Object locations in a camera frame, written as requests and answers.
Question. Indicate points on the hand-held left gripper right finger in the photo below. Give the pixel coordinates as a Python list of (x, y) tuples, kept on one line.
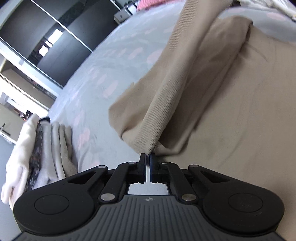
[(152, 166)]

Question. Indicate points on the light grey garment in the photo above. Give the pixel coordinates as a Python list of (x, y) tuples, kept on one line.
[(47, 150)]

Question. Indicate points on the tan garment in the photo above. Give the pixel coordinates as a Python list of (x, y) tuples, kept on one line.
[(69, 148)]

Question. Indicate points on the white nightstand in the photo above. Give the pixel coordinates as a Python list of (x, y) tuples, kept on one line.
[(120, 15)]

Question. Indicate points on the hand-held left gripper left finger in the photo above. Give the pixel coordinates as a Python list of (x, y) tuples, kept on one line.
[(143, 166)]

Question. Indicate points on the dark sliding door wardrobe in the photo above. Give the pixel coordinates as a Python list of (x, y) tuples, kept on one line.
[(69, 34)]

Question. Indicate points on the beige door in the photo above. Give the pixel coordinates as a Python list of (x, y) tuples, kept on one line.
[(4, 115)]

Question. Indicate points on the cream knit garment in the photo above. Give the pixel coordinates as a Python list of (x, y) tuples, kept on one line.
[(20, 143)]

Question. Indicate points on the dark floral garment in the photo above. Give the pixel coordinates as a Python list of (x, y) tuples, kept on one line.
[(37, 143)]

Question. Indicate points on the beige knit sweater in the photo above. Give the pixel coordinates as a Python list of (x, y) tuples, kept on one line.
[(231, 104)]

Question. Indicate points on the pink pillow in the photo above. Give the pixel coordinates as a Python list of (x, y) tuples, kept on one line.
[(150, 3)]

